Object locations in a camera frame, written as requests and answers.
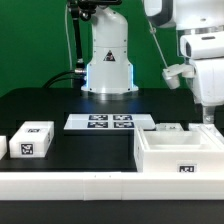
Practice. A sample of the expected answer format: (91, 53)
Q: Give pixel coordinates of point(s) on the white cabinet top block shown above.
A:
(32, 140)

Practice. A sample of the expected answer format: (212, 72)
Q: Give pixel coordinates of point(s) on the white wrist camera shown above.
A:
(171, 74)

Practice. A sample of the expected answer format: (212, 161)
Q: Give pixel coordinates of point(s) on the white block at left edge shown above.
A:
(3, 146)

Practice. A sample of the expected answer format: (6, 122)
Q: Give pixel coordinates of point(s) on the white L-shaped boundary rail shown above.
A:
(111, 186)

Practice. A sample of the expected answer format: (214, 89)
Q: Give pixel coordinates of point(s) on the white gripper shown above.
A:
(208, 85)

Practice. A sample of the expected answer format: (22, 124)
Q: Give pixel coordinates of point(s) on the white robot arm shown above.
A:
(200, 31)

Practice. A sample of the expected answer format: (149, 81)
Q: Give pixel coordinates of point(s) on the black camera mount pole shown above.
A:
(83, 10)

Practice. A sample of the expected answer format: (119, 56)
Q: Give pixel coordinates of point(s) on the white flat marker base plate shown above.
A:
(109, 121)

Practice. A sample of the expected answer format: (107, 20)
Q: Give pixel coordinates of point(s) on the white cabinet body box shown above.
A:
(201, 149)

